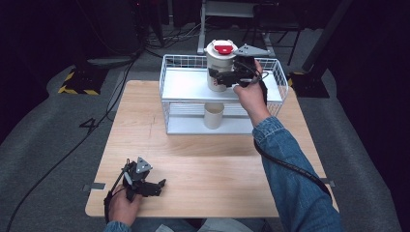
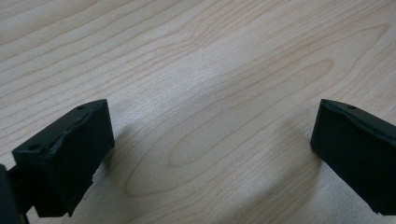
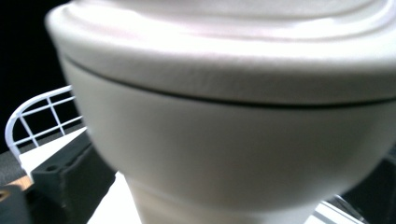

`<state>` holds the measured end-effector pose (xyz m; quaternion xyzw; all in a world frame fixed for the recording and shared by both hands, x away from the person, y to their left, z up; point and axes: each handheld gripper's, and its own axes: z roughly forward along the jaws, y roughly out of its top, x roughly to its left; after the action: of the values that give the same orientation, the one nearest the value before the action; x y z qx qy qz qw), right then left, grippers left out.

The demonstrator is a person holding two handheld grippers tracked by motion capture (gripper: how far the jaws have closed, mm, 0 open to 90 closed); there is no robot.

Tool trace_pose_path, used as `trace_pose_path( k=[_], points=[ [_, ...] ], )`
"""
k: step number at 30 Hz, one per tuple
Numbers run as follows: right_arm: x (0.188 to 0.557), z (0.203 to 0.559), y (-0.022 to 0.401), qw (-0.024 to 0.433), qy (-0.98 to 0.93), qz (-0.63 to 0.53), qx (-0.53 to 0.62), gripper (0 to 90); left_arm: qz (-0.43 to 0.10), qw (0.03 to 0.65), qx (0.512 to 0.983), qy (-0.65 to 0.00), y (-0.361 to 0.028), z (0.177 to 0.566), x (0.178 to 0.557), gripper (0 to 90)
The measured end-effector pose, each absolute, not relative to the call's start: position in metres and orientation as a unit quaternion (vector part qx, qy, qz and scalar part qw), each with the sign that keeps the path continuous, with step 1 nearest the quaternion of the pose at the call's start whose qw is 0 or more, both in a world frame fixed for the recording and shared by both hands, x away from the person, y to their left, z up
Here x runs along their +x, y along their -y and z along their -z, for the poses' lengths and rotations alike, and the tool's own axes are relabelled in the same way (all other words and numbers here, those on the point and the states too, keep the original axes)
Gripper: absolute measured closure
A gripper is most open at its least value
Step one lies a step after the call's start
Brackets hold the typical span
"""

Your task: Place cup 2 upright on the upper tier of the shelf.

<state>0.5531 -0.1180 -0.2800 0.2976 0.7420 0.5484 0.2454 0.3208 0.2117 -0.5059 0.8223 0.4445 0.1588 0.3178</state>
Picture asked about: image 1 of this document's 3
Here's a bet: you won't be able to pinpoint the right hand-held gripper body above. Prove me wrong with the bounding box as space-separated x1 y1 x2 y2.
232 43 271 89

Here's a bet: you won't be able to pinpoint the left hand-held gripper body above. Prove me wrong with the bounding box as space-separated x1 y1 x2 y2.
121 156 154 203

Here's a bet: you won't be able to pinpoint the white wire shelf rack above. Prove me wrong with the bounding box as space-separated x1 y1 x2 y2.
159 53 290 136

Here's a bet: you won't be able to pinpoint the white cup with red lid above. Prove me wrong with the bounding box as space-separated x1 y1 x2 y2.
203 39 239 94

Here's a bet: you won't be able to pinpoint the white paper cup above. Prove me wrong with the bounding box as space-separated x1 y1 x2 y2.
202 101 226 131

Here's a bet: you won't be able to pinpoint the person's right hand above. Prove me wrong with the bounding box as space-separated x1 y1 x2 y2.
232 58 273 128

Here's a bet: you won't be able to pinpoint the person's left hand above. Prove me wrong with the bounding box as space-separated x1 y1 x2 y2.
107 184 143 227

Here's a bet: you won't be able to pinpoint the grey tape strip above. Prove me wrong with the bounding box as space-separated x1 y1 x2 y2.
320 177 337 189
82 182 106 193

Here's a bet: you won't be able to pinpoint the black chair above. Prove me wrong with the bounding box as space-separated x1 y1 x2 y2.
242 2 307 67

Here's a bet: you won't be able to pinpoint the person's legs in jeans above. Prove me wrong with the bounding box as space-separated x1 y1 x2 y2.
130 217 275 232

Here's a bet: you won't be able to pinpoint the dark slanted stand pole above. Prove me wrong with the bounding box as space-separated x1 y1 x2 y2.
301 0 353 73

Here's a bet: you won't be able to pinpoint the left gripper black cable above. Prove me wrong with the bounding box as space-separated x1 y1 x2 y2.
103 159 131 224

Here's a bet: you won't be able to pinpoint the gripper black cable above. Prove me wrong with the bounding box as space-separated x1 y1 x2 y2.
252 138 334 199
103 159 131 224

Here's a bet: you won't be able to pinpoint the white desk frame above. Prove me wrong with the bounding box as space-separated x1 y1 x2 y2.
196 0 277 59

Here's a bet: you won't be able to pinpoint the yellow black striped base plate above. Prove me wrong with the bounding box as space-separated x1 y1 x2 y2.
287 71 331 99
57 66 109 97

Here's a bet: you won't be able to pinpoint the bundle of floor cables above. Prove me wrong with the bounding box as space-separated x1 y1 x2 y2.
143 22 202 59

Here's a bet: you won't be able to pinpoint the long black floor cable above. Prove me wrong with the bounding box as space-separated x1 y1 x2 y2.
5 59 138 232

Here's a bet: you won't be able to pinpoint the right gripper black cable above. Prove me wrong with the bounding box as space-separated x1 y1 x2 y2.
252 138 334 199

